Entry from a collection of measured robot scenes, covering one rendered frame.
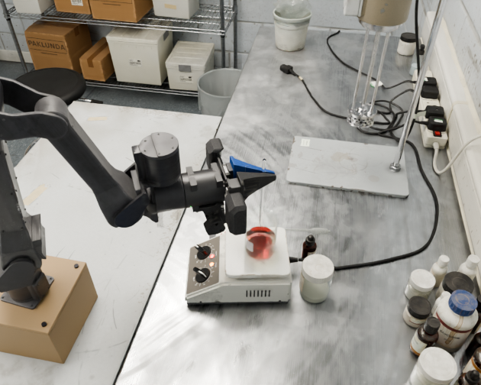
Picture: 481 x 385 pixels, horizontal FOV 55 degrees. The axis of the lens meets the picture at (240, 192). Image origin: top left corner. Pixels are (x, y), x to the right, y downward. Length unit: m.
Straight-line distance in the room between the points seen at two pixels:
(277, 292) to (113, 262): 0.35
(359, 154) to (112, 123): 0.71
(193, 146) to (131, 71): 1.97
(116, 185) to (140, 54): 2.46
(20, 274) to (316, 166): 0.74
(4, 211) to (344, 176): 0.79
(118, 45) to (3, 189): 2.52
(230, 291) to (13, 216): 0.39
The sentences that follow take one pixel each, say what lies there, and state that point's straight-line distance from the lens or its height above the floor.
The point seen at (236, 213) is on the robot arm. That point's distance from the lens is 0.67.
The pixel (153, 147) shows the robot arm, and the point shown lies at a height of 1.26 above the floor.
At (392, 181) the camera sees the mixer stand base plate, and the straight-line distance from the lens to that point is 1.20.
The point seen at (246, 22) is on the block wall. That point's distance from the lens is 3.28.
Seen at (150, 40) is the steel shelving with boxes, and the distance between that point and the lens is 3.05.
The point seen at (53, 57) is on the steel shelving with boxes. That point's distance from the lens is 3.43.
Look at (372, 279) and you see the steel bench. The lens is 0.98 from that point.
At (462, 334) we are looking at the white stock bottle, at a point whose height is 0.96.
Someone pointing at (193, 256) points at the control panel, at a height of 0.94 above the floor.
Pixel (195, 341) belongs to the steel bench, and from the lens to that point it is 0.87.
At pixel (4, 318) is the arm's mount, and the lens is 0.86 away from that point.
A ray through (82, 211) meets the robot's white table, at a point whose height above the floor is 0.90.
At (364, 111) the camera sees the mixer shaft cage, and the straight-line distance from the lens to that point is 1.13.
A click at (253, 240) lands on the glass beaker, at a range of 0.82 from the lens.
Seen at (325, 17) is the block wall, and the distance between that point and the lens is 3.20.
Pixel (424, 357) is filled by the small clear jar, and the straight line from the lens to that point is 0.83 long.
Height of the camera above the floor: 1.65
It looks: 42 degrees down
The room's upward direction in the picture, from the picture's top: straight up
